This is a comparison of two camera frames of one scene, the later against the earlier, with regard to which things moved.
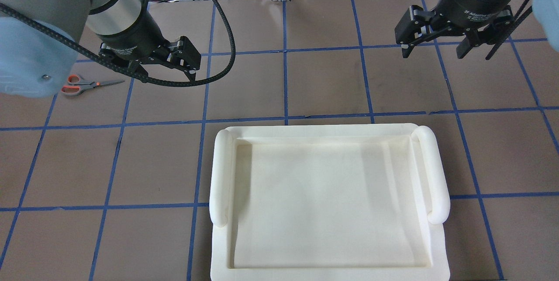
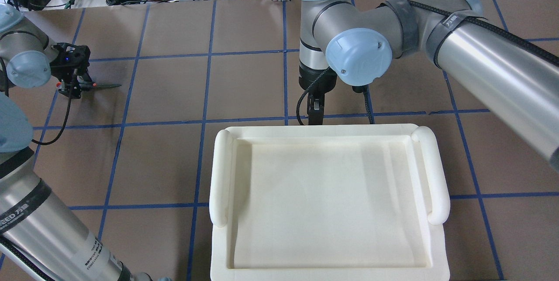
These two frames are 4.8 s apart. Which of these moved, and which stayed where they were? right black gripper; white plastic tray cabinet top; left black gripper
Moved: left black gripper; right black gripper
Stayed: white plastic tray cabinet top
